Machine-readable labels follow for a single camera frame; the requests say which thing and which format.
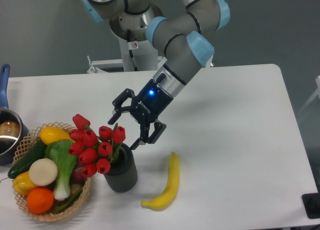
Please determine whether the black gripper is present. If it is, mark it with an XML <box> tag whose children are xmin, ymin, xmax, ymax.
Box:
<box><xmin>107</xmin><ymin>79</ymin><xmax>174</xmax><ymax>150</ymax></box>

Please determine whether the blue handled saucepan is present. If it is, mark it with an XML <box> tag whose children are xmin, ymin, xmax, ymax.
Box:
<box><xmin>0</xmin><ymin>63</ymin><xmax>29</xmax><ymax>166</ymax></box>

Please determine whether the beige round bun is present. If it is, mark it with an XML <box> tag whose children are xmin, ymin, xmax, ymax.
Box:
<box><xmin>28</xmin><ymin>158</ymin><xmax>58</xmax><ymax>187</ymax></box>

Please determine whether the orange fruit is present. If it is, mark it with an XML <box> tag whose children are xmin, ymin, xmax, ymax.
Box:
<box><xmin>26</xmin><ymin>187</ymin><xmax>55</xmax><ymax>214</ymax></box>

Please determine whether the dark grey ribbed vase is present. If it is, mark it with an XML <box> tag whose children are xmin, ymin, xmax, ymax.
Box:
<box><xmin>104</xmin><ymin>143</ymin><xmax>138</xmax><ymax>193</ymax></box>

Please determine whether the yellow squash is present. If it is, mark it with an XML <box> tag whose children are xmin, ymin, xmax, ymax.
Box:
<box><xmin>39</xmin><ymin>126</ymin><xmax>75</xmax><ymax>145</ymax></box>

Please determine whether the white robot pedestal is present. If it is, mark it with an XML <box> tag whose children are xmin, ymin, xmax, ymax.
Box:
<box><xmin>86</xmin><ymin>2</ymin><xmax>179</xmax><ymax>74</ymax></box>

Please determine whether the green bok choy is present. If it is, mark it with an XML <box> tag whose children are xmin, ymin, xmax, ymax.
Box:
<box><xmin>44</xmin><ymin>139</ymin><xmax>78</xmax><ymax>201</ymax></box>

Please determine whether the green cucumber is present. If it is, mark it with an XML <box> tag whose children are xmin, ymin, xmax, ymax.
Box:
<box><xmin>7</xmin><ymin>139</ymin><xmax>47</xmax><ymax>179</ymax></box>

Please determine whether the red tulip bouquet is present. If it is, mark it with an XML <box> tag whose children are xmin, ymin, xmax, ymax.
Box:
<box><xmin>68</xmin><ymin>114</ymin><xmax>126</xmax><ymax>178</ymax></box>

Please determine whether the yellow bell pepper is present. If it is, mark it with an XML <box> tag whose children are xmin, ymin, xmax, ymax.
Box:
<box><xmin>12</xmin><ymin>171</ymin><xmax>38</xmax><ymax>196</ymax></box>

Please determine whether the black device at edge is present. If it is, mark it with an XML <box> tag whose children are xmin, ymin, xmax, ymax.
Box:
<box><xmin>301</xmin><ymin>192</ymin><xmax>320</xmax><ymax>219</ymax></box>

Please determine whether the yellow banana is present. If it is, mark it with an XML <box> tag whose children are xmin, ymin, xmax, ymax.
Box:
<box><xmin>140</xmin><ymin>151</ymin><xmax>180</xmax><ymax>211</ymax></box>

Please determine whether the green chili pepper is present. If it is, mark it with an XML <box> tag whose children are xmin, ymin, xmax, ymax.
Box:
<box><xmin>53</xmin><ymin>188</ymin><xmax>83</xmax><ymax>214</ymax></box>

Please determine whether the woven wicker basket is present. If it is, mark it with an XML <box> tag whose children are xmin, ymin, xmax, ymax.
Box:
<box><xmin>13</xmin><ymin>121</ymin><xmax>91</xmax><ymax>222</ymax></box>

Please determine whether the purple red onion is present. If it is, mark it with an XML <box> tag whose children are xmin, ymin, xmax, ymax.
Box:
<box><xmin>72</xmin><ymin>162</ymin><xmax>85</xmax><ymax>183</ymax></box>

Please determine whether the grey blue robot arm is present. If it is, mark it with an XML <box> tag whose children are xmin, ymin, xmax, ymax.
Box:
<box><xmin>80</xmin><ymin>0</ymin><xmax>231</xmax><ymax>150</ymax></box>

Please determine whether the white frame at right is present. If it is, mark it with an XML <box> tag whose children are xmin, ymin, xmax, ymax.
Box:
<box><xmin>298</xmin><ymin>75</ymin><xmax>320</xmax><ymax>115</ymax></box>

